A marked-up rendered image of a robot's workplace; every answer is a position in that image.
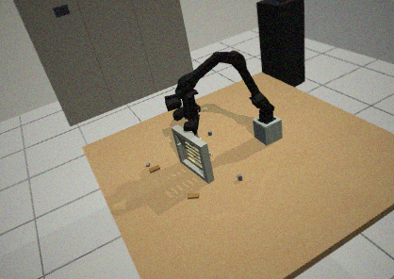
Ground tan rectangular block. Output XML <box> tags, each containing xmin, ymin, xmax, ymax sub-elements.
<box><xmin>188</xmin><ymin>193</ymin><xmax>199</xmax><ymax>199</ymax></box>
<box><xmin>149</xmin><ymin>165</ymin><xmax>160</xmax><ymax>173</ymax></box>

